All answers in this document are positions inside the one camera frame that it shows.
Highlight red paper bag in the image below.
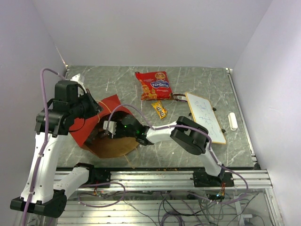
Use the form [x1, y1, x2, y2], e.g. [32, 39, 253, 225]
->
[69, 94, 138, 169]

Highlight yellow M&M's packet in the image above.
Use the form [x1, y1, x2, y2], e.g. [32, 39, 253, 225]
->
[151, 101, 167, 119]

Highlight red candy bag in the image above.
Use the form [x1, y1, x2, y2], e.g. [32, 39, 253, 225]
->
[135, 71, 173, 101]

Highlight purple brown M&M's packet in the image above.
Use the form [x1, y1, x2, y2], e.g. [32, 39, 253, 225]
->
[172, 93, 187, 102]

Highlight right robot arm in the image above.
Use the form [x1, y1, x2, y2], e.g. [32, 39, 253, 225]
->
[103, 115, 225, 186]

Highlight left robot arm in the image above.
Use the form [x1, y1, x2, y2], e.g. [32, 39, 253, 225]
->
[10, 80, 102, 218]

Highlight yellow-framed small whiteboard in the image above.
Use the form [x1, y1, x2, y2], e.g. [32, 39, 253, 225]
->
[185, 92, 226, 145]

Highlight white whiteboard eraser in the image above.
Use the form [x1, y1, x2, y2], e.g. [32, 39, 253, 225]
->
[228, 112, 238, 131]

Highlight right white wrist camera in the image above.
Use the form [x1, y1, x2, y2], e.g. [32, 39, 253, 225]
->
[103, 121, 117, 138]

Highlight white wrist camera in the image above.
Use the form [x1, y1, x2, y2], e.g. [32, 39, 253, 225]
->
[103, 121, 117, 138]
[71, 73, 85, 83]

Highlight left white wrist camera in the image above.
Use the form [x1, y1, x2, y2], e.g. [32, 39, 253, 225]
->
[71, 73, 85, 83]

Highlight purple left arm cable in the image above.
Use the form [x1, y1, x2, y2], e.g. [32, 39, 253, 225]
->
[21, 68, 69, 226]

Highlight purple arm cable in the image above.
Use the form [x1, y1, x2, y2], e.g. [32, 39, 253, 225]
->
[21, 68, 69, 226]
[107, 104, 249, 205]

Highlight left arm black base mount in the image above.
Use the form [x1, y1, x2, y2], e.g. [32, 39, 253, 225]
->
[86, 168, 111, 188]

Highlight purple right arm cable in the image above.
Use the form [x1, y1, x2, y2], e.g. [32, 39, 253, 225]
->
[107, 104, 249, 205]

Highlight loose cables under table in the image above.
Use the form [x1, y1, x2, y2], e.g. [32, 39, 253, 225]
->
[77, 180, 259, 226]

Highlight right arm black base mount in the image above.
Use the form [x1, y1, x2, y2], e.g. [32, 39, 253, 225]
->
[191, 170, 234, 187]

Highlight aluminium frame rail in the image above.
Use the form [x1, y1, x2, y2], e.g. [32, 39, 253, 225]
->
[25, 169, 273, 191]

